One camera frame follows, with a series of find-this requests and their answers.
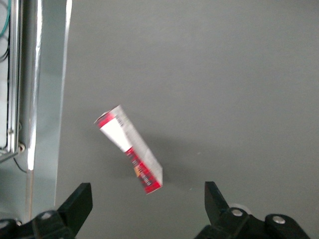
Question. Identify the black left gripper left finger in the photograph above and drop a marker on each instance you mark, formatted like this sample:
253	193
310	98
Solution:
72	214

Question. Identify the red cookie box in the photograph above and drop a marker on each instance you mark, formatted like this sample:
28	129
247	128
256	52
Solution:
129	139

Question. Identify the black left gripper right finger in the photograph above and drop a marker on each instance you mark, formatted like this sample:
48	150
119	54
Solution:
224	224

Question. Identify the aluminium profile frame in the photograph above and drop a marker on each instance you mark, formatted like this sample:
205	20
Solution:
15	74

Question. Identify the silver metal edge strip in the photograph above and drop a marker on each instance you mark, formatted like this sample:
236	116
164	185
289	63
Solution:
35	74

